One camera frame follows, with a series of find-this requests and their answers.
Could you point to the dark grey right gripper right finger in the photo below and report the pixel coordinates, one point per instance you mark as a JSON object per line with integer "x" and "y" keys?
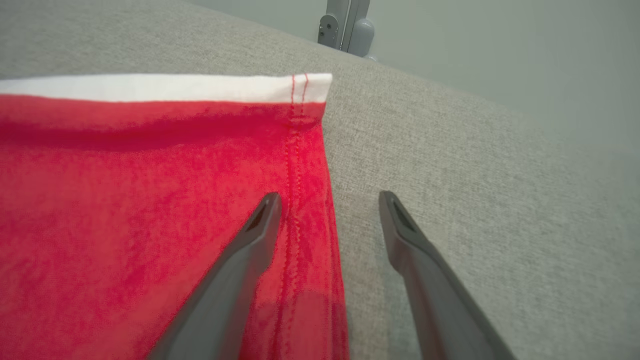
{"x": 440, "y": 300}

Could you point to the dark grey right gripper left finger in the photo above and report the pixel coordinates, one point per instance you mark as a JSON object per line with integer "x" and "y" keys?
{"x": 225, "y": 300}

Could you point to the red garment with white cuff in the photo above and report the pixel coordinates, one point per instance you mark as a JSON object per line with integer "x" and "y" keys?
{"x": 100, "y": 200}

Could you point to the grey fabric sofa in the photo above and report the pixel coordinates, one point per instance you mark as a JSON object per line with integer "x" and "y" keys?
{"x": 450, "y": 150}

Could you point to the grey metal post with bracket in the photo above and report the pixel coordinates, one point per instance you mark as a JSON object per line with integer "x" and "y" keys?
{"x": 350, "y": 25}

